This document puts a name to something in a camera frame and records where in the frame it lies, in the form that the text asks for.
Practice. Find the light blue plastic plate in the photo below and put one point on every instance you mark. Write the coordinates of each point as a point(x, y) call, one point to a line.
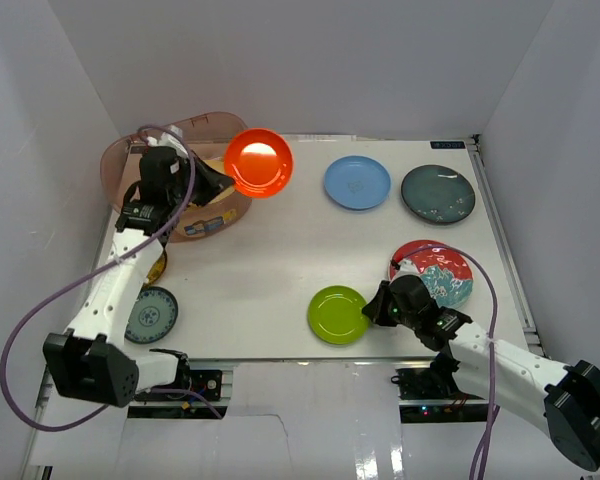
point(357, 182)

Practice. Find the lime green plastic plate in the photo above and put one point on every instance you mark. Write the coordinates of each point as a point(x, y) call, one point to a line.
point(335, 315)

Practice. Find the pink translucent plastic bin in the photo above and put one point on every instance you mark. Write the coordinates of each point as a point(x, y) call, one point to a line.
point(208, 135)

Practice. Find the dark teal ceramic plate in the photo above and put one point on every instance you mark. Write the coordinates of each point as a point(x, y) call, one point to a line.
point(438, 194)

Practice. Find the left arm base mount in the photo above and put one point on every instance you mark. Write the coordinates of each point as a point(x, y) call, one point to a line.
point(212, 389)

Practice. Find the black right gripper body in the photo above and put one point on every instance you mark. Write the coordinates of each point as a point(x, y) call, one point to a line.
point(401, 318)

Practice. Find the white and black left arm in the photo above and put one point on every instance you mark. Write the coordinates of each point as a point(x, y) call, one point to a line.
point(87, 361)

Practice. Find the beige plastic plate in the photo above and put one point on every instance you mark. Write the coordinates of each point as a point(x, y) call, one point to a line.
point(217, 165)

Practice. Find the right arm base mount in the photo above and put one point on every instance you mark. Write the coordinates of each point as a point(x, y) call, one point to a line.
point(426, 397)

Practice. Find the orange plastic plate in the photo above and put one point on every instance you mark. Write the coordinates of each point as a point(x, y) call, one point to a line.
point(260, 162)

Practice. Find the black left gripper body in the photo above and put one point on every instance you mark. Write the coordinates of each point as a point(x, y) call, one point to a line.
point(200, 180)

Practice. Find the blue and white porcelain plate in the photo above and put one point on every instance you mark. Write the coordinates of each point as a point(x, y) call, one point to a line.
point(153, 316)

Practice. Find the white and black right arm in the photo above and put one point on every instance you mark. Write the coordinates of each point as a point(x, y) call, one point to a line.
point(560, 400)

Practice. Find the small blue label sticker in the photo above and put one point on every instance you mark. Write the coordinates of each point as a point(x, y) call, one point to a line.
point(447, 145)

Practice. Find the yellow and black patterned plate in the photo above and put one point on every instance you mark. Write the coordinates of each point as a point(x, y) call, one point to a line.
point(157, 269)

